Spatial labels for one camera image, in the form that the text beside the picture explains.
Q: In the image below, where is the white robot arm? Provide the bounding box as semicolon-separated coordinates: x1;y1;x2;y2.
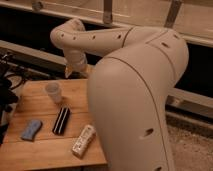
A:
50;19;189;171

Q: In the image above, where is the blue sponge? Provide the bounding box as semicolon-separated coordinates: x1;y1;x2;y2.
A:
21;119;42;141

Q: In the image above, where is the black striped box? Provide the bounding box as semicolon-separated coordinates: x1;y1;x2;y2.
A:
52;107;70;135

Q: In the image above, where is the wooden cutting board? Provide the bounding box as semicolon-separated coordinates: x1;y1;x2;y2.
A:
0;79;105;171

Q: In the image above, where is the black equipment with cables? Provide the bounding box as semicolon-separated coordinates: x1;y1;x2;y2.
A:
0;53;25;145

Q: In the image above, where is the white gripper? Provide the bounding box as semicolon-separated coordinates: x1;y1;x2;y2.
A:
64;50;93;78

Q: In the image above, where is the translucent white cup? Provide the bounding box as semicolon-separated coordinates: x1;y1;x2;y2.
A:
45;82;62;103

